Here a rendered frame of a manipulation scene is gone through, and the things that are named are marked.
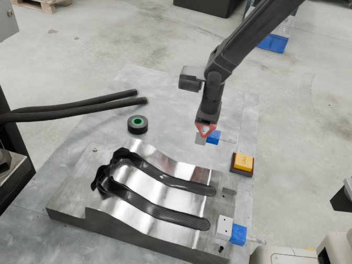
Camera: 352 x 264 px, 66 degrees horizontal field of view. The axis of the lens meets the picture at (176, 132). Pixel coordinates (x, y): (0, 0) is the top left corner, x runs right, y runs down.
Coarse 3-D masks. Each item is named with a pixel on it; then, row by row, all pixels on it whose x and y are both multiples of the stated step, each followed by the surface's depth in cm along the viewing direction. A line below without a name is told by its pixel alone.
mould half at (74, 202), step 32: (96, 160) 86; (160, 160) 84; (64, 192) 77; (96, 192) 70; (160, 192) 77; (96, 224) 72; (128, 224) 67; (160, 224) 70; (192, 256) 69; (224, 256) 65
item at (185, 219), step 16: (112, 160) 76; (128, 160) 77; (144, 160) 80; (96, 176) 78; (112, 176) 71; (160, 176) 81; (112, 192) 75; (128, 192) 72; (192, 192) 78; (208, 192) 79; (144, 208) 72; (160, 208) 74; (176, 224) 71; (192, 224) 71; (208, 224) 71
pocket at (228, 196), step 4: (224, 188) 80; (224, 192) 82; (228, 192) 81; (232, 192) 81; (236, 192) 80; (224, 196) 81; (228, 196) 81; (232, 196) 81; (224, 200) 80; (228, 200) 80; (232, 200) 80; (232, 204) 79
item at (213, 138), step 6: (204, 126) 88; (198, 132) 86; (204, 132) 86; (216, 132) 89; (198, 138) 88; (204, 138) 87; (210, 138) 87; (216, 138) 87; (222, 138) 88; (228, 138) 88; (198, 144) 90; (204, 144) 89; (216, 144) 88
